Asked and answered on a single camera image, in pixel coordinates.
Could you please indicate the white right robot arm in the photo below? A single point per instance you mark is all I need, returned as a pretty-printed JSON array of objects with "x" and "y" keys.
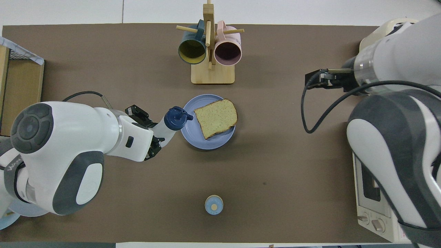
[{"x": 396, "y": 120}]

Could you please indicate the periwinkle blue plate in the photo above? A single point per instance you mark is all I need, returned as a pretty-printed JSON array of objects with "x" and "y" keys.
[{"x": 189, "y": 131}]

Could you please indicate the small blue round lid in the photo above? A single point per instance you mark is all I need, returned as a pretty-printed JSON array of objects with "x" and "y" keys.
[{"x": 210, "y": 206}]

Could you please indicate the wooden mug tree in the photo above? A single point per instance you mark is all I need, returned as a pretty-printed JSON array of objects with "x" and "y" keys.
[{"x": 213, "y": 74}]

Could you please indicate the squeeze bottle with navy cap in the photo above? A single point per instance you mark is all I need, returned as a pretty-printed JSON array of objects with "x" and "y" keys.
[{"x": 175, "y": 119}]

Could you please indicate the pink mug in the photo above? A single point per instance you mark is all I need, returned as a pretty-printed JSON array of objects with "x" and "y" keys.
[{"x": 227, "y": 53}]

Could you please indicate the brown table mat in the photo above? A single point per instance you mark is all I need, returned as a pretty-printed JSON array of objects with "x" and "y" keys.
[{"x": 275, "y": 172}]

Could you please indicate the patterned white cloth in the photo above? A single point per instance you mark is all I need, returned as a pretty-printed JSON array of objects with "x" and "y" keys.
[{"x": 7, "y": 42}]

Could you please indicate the dark teal mug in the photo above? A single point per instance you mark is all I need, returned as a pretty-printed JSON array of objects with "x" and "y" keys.
[{"x": 192, "y": 51}]

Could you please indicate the cream toaster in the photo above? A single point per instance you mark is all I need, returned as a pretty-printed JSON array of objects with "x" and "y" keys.
[{"x": 370, "y": 38}]

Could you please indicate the pale grey plate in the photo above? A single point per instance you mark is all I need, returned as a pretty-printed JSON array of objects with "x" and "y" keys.
[{"x": 32, "y": 210}]

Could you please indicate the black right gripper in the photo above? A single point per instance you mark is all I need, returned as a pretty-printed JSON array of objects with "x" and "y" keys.
[{"x": 348, "y": 81}]

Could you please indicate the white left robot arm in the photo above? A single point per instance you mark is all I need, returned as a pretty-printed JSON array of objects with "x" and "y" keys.
[{"x": 69, "y": 137}]

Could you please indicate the wooden plate rack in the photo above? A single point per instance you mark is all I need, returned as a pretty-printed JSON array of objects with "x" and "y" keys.
[{"x": 9, "y": 215}]

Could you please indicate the light blue plate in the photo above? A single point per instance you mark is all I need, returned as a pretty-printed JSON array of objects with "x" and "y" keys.
[{"x": 7, "y": 224}]

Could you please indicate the white toaster oven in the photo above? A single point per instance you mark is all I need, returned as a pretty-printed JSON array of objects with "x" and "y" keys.
[{"x": 365, "y": 206}]

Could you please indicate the bread slice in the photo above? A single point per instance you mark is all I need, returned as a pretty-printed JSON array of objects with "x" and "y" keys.
[{"x": 217, "y": 119}]

